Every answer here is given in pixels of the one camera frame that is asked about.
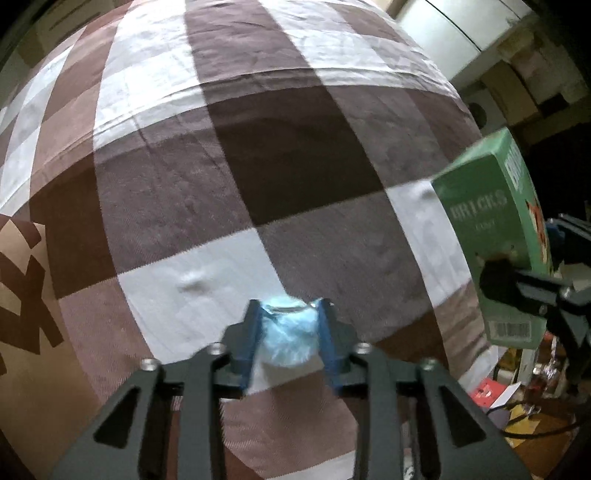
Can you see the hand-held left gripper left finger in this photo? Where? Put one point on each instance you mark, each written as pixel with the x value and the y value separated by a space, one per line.
pixel 253 341

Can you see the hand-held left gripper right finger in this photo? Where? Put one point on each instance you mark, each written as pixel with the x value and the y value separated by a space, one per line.
pixel 325 337

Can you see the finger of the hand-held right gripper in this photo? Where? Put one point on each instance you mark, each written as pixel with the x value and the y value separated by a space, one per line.
pixel 556 240
pixel 498 281

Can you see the light blue fluffy pouch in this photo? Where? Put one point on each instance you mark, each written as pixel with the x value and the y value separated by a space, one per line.
pixel 288 341

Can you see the green cardboard toy box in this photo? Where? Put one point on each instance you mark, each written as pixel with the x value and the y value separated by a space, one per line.
pixel 485 217

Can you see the red packet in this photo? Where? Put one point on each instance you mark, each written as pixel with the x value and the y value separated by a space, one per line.
pixel 491 392

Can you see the brown cardboard carton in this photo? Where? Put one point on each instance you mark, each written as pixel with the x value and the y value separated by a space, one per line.
pixel 521 87

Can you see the brown white checkered tablecloth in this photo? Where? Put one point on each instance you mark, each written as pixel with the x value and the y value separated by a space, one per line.
pixel 277 152

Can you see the white cabinet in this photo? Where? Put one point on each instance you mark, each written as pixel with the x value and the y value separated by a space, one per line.
pixel 461 23

